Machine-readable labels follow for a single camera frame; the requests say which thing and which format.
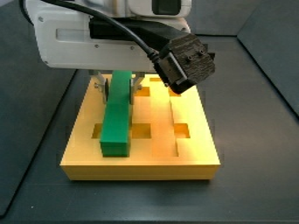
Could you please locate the yellow slotted board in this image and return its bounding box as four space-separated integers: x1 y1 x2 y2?
60 74 220 180

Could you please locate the green long block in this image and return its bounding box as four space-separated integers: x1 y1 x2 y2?
99 71 132 157

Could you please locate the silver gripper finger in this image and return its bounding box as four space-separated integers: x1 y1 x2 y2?
129 72 145 103
88 70 108 103

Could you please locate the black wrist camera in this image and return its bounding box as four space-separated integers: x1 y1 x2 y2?
153 34 215 95

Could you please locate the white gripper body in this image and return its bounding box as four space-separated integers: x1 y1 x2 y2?
22 0 192 72

